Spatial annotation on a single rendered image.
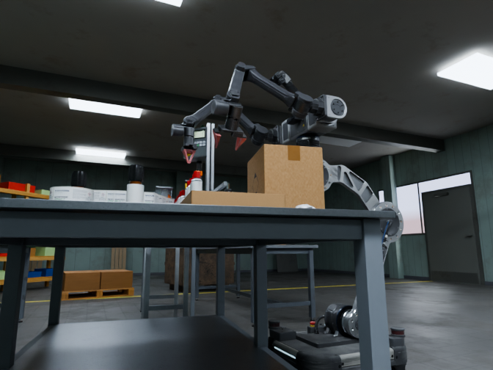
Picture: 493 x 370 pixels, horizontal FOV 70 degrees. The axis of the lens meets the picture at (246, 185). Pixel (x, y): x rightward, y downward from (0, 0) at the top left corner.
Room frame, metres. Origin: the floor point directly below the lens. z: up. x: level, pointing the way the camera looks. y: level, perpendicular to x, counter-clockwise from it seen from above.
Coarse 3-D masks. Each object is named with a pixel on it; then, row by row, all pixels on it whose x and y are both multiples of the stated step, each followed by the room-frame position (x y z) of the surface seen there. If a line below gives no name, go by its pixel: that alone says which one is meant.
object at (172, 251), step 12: (168, 252) 7.01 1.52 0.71; (180, 252) 6.51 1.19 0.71; (168, 264) 6.99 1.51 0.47; (180, 264) 6.49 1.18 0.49; (204, 264) 6.66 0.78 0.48; (228, 264) 6.94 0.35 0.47; (168, 276) 6.97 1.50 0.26; (180, 276) 6.48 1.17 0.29; (204, 276) 6.67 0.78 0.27; (228, 276) 6.95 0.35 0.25; (180, 288) 6.74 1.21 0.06
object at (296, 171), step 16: (256, 160) 1.43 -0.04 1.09; (272, 160) 1.31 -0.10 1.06; (288, 160) 1.33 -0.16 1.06; (304, 160) 1.34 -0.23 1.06; (320, 160) 1.35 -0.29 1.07; (256, 176) 1.43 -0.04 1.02; (272, 176) 1.31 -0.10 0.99; (288, 176) 1.33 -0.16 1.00; (304, 176) 1.34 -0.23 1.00; (320, 176) 1.35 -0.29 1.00; (256, 192) 1.43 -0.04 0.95; (272, 192) 1.31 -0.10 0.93; (288, 192) 1.33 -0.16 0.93; (304, 192) 1.34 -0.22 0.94; (320, 192) 1.35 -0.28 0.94
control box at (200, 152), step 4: (196, 128) 2.11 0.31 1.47; (200, 128) 2.10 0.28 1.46; (204, 128) 2.09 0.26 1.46; (196, 140) 2.11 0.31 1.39; (200, 148) 2.10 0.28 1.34; (204, 148) 2.09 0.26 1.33; (196, 152) 2.11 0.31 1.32; (200, 152) 2.10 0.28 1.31; (204, 152) 2.09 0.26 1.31; (184, 156) 2.13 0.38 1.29; (188, 156) 2.13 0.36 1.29; (196, 156) 2.12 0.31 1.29; (200, 156) 2.11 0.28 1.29; (204, 156) 2.10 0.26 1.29; (192, 160) 2.19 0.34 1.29; (196, 160) 2.19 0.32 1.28; (200, 160) 2.19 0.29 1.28; (204, 160) 2.19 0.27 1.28
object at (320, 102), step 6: (324, 96) 1.71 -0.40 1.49; (318, 102) 1.70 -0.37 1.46; (324, 102) 1.71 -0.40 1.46; (312, 108) 1.70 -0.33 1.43; (318, 108) 1.70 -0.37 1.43; (324, 108) 1.71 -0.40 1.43; (312, 114) 1.75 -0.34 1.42; (318, 114) 1.73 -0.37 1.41; (324, 114) 1.71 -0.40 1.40; (318, 120) 1.78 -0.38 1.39
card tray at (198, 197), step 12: (192, 192) 0.90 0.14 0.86; (204, 192) 0.91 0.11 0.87; (216, 192) 0.92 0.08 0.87; (228, 192) 0.92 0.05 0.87; (240, 192) 0.93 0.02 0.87; (204, 204) 0.91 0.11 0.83; (216, 204) 0.92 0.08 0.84; (228, 204) 0.92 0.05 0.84; (240, 204) 0.93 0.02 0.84; (252, 204) 0.94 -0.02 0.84; (264, 204) 0.95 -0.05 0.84; (276, 204) 0.96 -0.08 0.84
